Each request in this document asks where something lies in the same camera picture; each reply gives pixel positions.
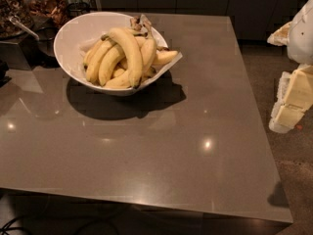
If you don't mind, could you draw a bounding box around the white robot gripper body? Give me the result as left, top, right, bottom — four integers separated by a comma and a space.
267, 0, 313, 65

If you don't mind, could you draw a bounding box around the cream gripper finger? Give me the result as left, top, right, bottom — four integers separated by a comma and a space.
269, 65, 313, 133

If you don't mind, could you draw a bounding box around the large top yellow banana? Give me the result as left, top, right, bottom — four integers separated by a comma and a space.
101, 27, 143, 88

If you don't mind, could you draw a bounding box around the yellow banana far right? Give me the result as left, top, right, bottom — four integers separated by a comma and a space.
153, 51, 178, 66

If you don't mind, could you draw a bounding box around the yellow banana right upright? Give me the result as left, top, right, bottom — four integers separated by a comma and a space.
141, 37, 157, 71

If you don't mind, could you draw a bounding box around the yellow banana bottom front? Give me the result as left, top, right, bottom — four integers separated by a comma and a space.
105, 70, 130, 89

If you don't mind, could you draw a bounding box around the yellow banana middle left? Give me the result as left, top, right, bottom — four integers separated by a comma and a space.
99, 44, 125, 86

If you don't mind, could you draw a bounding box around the yellow banana far left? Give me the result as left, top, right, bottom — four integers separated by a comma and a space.
83, 39, 103, 68

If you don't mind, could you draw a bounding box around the white ceramic bowl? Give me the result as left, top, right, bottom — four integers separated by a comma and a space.
54, 12, 182, 96

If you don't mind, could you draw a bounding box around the glass jar dried fruit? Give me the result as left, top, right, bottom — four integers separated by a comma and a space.
25, 0, 68, 28

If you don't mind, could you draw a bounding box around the glass jar with snacks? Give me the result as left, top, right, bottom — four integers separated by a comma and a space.
0, 0, 34, 39

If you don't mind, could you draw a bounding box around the metal scoop handle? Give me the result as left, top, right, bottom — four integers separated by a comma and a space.
9, 16, 40, 41

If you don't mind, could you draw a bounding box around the black cable on floor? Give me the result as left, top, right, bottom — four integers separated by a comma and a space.
0, 212, 121, 235

